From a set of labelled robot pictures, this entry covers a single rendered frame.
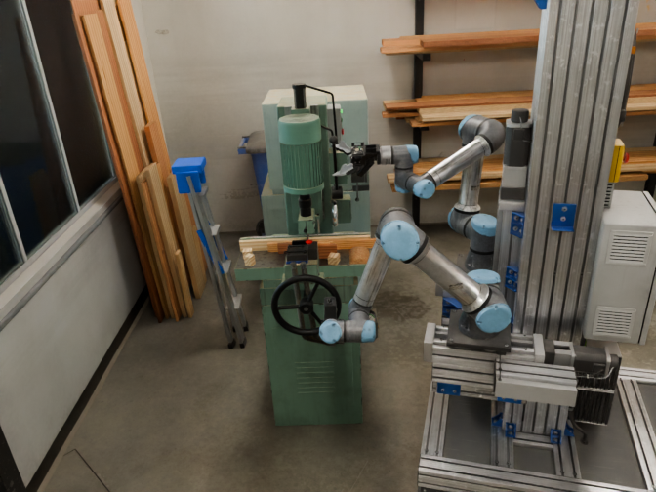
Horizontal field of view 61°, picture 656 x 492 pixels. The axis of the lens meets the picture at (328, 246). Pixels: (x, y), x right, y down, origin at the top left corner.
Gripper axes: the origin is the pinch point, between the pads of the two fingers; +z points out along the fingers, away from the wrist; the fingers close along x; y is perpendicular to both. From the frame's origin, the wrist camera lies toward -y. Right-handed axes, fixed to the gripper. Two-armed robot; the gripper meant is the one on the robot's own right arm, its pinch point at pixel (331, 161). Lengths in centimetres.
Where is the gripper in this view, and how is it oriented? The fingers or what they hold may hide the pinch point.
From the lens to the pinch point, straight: 232.7
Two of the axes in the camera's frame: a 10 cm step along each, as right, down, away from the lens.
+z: -10.0, 0.4, 0.4
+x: 0.2, 8.8, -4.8
